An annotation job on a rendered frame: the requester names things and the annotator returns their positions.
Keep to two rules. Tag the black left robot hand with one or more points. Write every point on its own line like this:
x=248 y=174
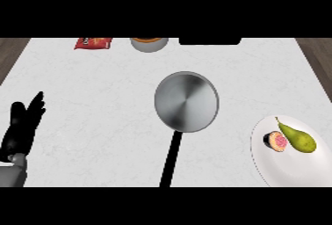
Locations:
x=20 y=129

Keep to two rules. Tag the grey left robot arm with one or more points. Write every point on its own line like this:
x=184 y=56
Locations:
x=12 y=172

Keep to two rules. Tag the white plate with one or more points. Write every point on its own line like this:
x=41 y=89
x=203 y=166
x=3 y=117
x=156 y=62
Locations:
x=293 y=167

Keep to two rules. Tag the red snack bag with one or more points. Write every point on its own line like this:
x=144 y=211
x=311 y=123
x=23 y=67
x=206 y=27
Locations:
x=93 y=42

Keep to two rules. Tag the grey bowl with orange filling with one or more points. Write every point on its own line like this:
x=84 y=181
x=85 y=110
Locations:
x=149 y=44

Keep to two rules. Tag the black appliance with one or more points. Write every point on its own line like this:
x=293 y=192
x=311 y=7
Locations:
x=209 y=41

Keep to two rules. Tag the green pear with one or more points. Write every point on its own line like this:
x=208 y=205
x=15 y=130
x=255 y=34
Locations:
x=298 y=138

